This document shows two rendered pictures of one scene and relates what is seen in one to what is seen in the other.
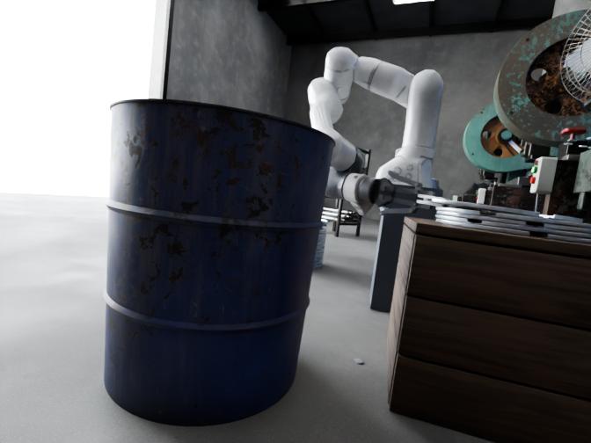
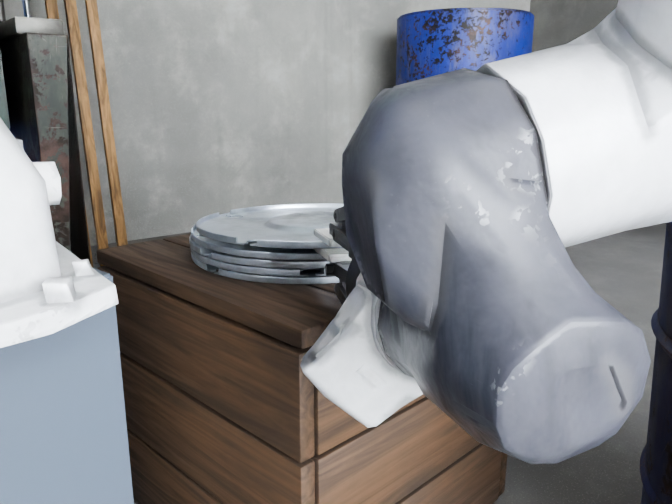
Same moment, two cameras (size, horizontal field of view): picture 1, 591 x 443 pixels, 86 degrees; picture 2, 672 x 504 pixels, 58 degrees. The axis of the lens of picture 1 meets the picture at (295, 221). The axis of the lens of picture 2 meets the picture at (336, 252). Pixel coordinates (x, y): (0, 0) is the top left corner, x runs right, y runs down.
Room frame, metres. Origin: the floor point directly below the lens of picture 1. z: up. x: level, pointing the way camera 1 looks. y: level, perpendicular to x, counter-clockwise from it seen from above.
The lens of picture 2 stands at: (1.32, -0.04, 0.54)
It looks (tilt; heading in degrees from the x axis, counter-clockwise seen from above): 14 degrees down; 210
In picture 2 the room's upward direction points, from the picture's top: straight up
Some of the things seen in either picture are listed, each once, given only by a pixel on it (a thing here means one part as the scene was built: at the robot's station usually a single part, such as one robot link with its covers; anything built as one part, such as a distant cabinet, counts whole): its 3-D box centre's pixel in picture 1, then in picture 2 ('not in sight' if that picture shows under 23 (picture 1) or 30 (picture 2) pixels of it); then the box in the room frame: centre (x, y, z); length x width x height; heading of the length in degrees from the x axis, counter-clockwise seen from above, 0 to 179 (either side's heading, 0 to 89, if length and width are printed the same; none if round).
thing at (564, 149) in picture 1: (569, 164); not in sight; (1.28, -1.04, 0.62); 0.10 x 0.06 x 0.20; 158
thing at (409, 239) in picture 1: (492, 309); (309, 376); (0.68, -0.45, 0.18); 0.40 x 0.38 x 0.35; 75
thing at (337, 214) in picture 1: (339, 190); not in sight; (3.45, -0.44, 0.47); 0.46 x 0.43 x 0.95; 48
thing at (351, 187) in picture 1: (361, 194); (399, 332); (0.98, -0.19, 0.40); 0.13 x 0.05 x 0.12; 135
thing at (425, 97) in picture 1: (423, 111); not in sight; (1.14, -0.40, 0.71); 0.18 x 0.11 x 0.25; 159
